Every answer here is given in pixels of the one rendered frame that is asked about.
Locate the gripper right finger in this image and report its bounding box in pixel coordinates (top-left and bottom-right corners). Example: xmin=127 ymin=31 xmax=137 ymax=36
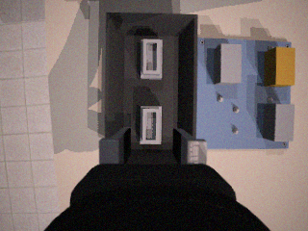
xmin=172 ymin=129 xmax=207 ymax=165

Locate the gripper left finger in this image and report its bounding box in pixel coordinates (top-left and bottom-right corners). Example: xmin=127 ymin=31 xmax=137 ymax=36
xmin=99 ymin=128 xmax=131 ymax=165

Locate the yellow rectangular block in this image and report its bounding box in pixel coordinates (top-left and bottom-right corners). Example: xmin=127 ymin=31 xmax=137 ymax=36
xmin=264 ymin=47 xmax=295 ymax=87

